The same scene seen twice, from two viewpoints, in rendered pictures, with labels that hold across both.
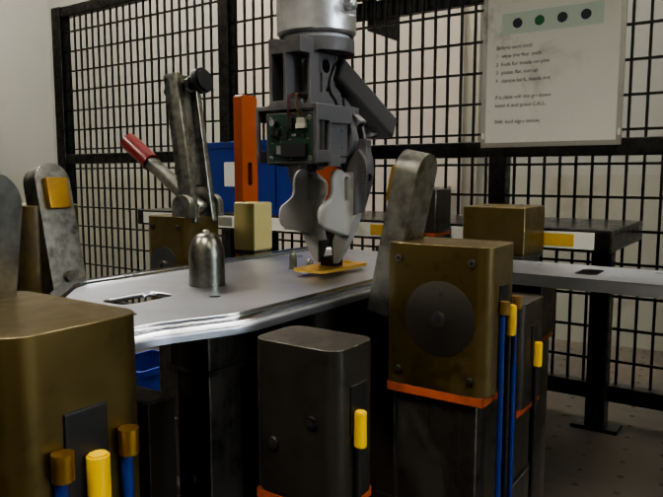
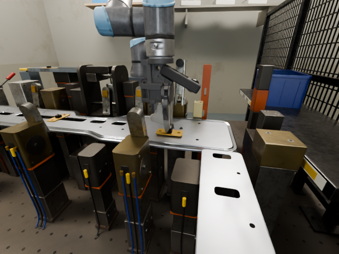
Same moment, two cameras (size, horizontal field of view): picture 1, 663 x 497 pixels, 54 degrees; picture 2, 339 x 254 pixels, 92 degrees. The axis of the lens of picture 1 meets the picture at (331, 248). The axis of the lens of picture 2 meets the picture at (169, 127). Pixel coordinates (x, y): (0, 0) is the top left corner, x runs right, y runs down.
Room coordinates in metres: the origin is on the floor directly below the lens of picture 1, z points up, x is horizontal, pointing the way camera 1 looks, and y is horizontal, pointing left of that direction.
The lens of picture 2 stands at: (0.48, -0.43, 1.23)
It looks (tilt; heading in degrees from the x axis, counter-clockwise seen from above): 24 degrees down; 67
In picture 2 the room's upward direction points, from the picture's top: straight up
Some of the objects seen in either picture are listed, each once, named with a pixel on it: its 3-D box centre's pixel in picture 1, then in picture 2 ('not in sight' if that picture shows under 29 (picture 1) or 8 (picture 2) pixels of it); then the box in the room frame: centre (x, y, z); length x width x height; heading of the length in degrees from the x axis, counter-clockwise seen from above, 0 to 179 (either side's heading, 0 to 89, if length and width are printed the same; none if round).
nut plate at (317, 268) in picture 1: (331, 261); (169, 131); (0.66, 0.00, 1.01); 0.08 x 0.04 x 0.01; 145
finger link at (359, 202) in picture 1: (348, 169); (165, 104); (0.64, -0.02, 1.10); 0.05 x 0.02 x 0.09; 55
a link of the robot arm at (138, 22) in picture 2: not in sight; (153, 22); (0.66, 0.12, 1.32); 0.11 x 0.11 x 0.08; 70
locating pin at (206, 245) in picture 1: (206, 265); not in sight; (0.59, 0.11, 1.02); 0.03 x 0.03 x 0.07
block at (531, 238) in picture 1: (500, 342); (261, 194); (0.84, -0.22, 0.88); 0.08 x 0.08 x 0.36; 55
